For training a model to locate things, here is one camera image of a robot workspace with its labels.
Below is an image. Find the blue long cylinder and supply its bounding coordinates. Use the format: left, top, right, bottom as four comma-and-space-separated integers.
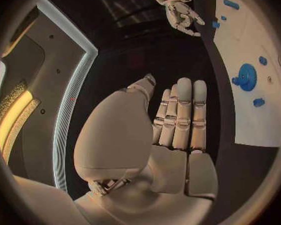
223, 0, 241, 11

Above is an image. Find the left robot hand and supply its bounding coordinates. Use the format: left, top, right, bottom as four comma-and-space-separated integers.
73, 73, 220, 225

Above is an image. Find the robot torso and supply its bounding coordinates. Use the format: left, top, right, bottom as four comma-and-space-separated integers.
0, 0, 100, 193

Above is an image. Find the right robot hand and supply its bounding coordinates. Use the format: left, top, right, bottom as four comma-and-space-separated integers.
164, 1, 207, 37

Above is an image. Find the white task board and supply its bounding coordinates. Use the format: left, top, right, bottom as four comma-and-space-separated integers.
212, 0, 281, 148

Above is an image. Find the blue gear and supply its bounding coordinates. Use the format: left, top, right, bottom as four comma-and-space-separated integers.
237, 63, 258, 92

